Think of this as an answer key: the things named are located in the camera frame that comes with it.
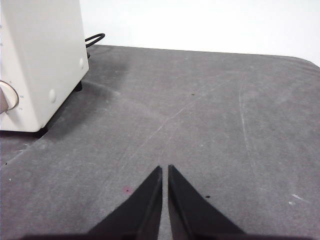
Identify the white Toshiba toaster oven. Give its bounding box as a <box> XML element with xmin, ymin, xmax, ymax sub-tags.
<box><xmin>0</xmin><ymin>0</ymin><xmax>90</xmax><ymax>137</ymax></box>

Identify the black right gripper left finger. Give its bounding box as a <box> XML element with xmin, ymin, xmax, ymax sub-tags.
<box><xmin>87</xmin><ymin>165</ymin><xmax>163</xmax><ymax>240</ymax></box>

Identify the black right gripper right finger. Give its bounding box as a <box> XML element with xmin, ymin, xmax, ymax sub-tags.
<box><xmin>167</xmin><ymin>163</ymin><xmax>247</xmax><ymax>240</ymax></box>

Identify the black oven power cable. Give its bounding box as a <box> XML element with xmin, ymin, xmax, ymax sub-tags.
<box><xmin>84</xmin><ymin>32</ymin><xmax>106</xmax><ymax>60</ymax></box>

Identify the oven timer knob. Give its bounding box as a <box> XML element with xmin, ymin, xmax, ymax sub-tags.
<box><xmin>0</xmin><ymin>80</ymin><xmax>20</xmax><ymax>116</ymax></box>

